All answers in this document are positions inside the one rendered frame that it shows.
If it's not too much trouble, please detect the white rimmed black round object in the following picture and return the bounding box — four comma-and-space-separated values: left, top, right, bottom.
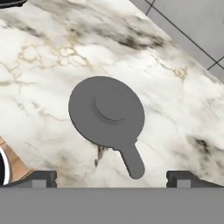
0, 147, 11, 186

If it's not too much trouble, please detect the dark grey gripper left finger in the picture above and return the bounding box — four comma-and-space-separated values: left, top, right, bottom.
6, 170, 58, 189

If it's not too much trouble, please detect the brown wooden board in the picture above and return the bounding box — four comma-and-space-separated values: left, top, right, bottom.
0, 136, 37, 186

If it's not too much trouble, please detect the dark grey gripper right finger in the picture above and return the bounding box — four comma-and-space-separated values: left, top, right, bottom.
165, 170, 223, 189

